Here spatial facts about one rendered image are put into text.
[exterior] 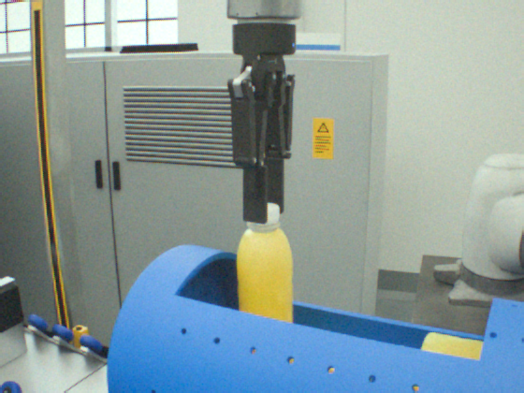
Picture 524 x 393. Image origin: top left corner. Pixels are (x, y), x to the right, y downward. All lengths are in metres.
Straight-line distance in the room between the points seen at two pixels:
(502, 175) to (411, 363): 0.55
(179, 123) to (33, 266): 1.12
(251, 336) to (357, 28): 2.79
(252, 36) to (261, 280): 0.29
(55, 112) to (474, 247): 0.91
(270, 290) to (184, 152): 1.57
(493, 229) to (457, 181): 2.29
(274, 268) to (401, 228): 2.74
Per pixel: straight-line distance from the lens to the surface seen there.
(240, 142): 0.64
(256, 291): 0.71
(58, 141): 1.31
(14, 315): 1.09
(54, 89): 1.29
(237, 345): 0.60
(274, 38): 0.65
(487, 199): 1.05
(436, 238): 3.43
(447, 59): 3.24
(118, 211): 2.47
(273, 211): 0.70
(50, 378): 1.07
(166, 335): 0.64
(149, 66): 2.27
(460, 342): 0.63
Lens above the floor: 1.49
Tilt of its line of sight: 16 degrees down
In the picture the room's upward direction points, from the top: straight up
